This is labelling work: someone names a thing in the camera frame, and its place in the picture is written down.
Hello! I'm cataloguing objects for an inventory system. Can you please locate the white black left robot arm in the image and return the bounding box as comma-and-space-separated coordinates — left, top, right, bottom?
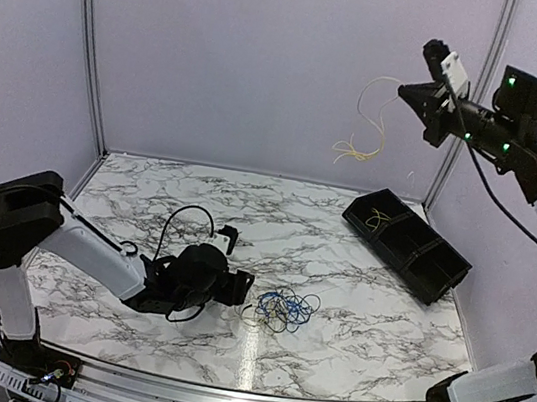
0, 170, 255, 373

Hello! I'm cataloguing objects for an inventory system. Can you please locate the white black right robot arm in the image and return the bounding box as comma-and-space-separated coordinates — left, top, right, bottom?
398, 40, 537, 402

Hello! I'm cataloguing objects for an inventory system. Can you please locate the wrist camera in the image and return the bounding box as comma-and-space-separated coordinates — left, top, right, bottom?
209, 225, 239, 256
422, 39, 471, 98

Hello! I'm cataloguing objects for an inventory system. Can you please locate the aluminium corner post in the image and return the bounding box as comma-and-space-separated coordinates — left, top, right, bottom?
80, 0, 108, 158
423, 0, 521, 215

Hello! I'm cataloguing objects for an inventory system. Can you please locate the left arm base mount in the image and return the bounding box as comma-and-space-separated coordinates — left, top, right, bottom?
0, 338, 82, 389

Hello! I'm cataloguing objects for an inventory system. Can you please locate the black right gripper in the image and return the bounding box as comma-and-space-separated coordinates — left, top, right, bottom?
392, 75, 529, 162

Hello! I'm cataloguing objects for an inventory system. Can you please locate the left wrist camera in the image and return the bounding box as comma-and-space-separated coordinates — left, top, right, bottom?
209, 225, 239, 256

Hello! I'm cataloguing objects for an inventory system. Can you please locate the aluminium left corner post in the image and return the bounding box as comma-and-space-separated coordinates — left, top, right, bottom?
80, 0, 108, 158

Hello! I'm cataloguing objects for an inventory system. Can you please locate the blue cable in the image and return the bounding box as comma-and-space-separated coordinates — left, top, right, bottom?
252, 284, 324, 339

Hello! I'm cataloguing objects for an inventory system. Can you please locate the black compartment tray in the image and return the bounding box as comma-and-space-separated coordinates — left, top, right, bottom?
342, 188, 472, 306

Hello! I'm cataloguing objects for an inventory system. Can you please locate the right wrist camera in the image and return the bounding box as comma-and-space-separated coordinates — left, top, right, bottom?
422, 39, 471, 98

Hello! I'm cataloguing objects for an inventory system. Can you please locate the aluminium right corner post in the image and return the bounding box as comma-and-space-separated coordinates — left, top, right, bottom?
423, 0, 521, 215

